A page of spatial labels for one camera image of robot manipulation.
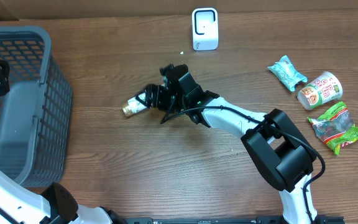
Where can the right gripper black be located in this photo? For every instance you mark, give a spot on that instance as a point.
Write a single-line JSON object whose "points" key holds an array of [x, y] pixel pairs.
{"points": [[158, 101]]}

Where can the white tube gold cap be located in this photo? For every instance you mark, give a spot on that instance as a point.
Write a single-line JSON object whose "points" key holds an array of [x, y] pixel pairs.
{"points": [[132, 107]]}

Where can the teal white pouch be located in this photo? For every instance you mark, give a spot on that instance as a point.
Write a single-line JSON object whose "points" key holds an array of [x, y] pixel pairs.
{"points": [[285, 71]]}

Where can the cup noodles container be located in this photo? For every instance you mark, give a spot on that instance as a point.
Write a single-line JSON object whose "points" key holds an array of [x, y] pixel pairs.
{"points": [[321, 90]]}

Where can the green snack packet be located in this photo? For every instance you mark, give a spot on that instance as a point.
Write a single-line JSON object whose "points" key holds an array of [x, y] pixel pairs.
{"points": [[335, 127]]}

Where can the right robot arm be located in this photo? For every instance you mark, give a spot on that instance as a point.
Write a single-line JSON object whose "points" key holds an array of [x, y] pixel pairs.
{"points": [[281, 154]]}

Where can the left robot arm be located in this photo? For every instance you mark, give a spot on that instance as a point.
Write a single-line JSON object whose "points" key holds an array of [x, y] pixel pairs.
{"points": [[50, 204]]}

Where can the white barcode scanner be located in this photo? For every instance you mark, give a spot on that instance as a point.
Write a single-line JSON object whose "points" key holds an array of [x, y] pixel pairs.
{"points": [[205, 29]]}

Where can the grey plastic mesh basket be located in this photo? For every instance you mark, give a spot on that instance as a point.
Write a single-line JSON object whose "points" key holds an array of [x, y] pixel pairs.
{"points": [[35, 114]]}

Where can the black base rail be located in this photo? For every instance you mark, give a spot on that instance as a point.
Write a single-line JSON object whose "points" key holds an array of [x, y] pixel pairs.
{"points": [[259, 220]]}

